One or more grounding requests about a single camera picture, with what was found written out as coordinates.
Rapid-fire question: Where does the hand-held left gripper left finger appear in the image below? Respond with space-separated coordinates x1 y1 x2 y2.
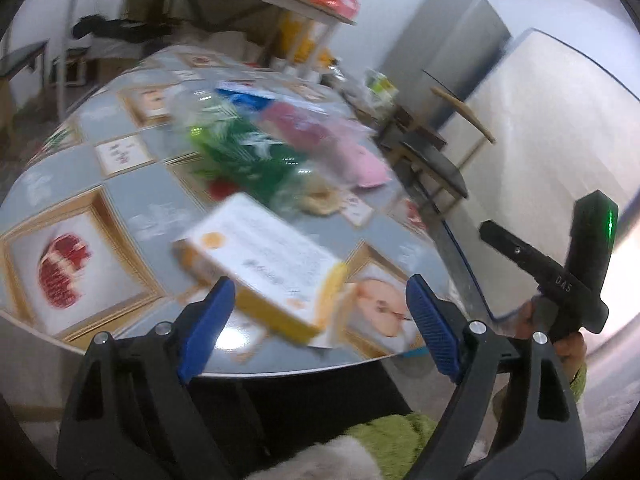
56 276 266 480

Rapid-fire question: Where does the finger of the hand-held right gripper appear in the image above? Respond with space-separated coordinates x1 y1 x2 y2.
478 220 551 287

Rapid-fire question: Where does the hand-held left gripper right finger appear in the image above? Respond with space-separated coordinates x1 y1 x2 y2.
405 274 587 480

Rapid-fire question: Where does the yellow and white carton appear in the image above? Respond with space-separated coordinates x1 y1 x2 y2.
172 192 349 347

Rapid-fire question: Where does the clear bottle with green label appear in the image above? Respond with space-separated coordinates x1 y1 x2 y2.
170 87 321 211

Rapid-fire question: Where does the blue and white long box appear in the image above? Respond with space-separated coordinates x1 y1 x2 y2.
215 80 282 112

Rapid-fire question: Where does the person's right hand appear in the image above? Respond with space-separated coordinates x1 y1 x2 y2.
515 297 587 383

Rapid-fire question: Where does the dark seat wooden chair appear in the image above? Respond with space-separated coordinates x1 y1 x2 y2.
375 104 447 152
395 85 497 221

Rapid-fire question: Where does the white mattress with blue trim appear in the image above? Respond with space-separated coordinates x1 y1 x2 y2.
440 27 640 361

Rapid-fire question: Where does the round patterned table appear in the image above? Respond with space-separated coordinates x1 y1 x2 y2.
0 42 453 376

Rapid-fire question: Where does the pink plastic packet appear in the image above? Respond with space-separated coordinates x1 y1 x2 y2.
257 100 393 191

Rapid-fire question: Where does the clear plastic bag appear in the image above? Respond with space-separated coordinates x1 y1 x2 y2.
364 67 402 107

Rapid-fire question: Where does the grey metal cabinet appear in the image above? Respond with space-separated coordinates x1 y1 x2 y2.
377 0 513 131

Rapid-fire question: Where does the white sack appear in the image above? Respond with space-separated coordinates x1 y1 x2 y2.
195 29 281 63

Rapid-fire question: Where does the yellow plastic bag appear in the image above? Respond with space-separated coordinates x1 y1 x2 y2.
277 12 335 70

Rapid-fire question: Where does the dark cloth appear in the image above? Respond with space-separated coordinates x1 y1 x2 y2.
71 14 177 44

